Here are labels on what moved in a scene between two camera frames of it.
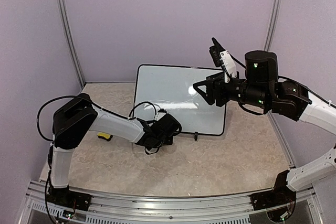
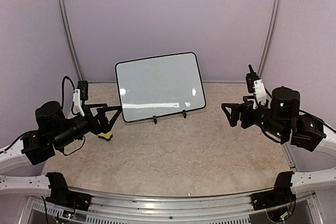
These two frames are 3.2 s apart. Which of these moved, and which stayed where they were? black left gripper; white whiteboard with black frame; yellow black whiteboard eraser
Moved: white whiteboard with black frame; black left gripper
Stayed: yellow black whiteboard eraser
